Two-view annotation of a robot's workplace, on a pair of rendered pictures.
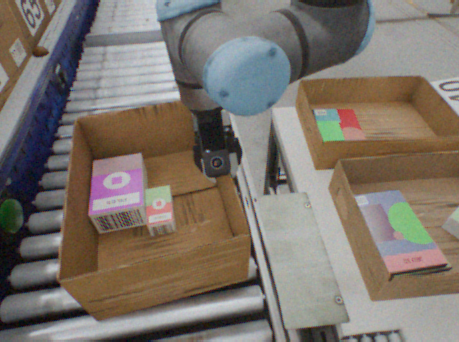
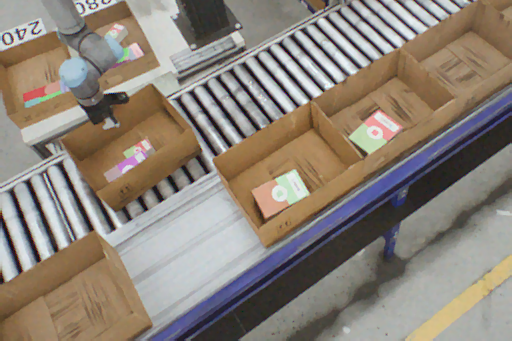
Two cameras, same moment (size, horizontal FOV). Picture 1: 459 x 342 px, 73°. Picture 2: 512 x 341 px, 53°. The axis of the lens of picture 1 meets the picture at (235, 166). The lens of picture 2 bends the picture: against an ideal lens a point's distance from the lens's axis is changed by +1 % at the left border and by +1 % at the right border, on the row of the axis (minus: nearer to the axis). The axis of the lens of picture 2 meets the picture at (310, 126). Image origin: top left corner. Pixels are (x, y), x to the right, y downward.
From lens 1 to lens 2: 1.76 m
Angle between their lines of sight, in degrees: 61
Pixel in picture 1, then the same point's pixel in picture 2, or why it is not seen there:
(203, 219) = (138, 137)
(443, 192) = not seen: hidden behind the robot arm
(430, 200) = not seen: hidden behind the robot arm
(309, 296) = (165, 84)
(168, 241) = (156, 143)
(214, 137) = (110, 96)
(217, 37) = (104, 48)
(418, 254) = (135, 51)
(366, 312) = (165, 66)
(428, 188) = not seen: hidden behind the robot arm
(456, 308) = (154, 42)
